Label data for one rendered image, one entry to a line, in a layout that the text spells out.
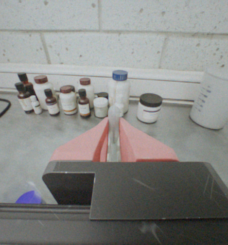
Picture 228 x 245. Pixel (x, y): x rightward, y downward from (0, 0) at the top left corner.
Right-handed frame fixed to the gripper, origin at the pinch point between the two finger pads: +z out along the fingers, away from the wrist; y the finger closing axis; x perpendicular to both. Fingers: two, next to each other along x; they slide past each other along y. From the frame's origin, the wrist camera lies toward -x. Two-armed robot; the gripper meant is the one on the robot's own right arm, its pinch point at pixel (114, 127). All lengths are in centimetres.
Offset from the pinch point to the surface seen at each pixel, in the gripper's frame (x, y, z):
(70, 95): 8.1, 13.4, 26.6
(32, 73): 5, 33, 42
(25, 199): 13.1, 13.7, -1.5
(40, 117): 14.8, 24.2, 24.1
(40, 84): 5.6, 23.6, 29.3
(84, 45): -4.0, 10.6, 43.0
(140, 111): 11.9, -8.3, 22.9
